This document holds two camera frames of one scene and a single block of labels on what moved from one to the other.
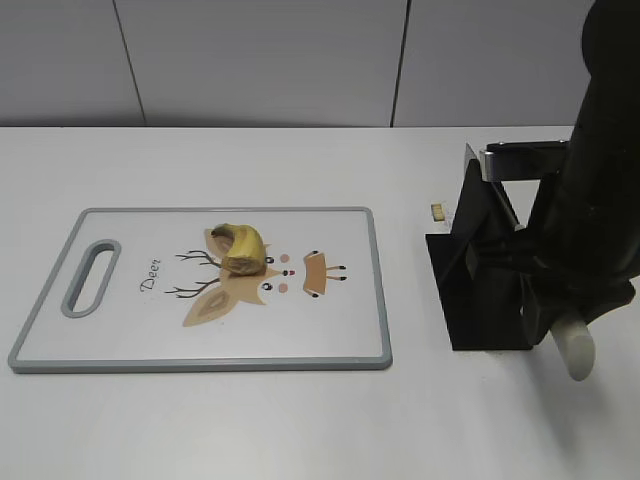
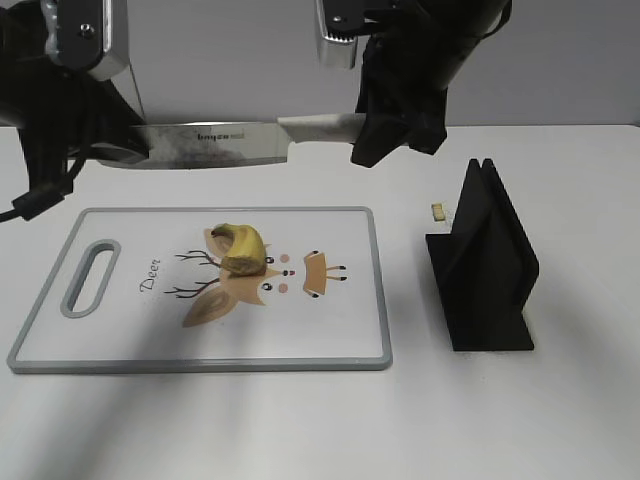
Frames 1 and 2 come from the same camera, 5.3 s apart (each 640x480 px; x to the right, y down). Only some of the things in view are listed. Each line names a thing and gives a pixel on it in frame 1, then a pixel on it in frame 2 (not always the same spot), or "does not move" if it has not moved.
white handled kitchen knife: x=572 y=334 to x=223 y=144
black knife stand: x=479 y=272 does not move
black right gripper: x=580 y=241 to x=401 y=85
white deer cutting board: x=146 y=290 does not move
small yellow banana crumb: x=438 y=212 does not move
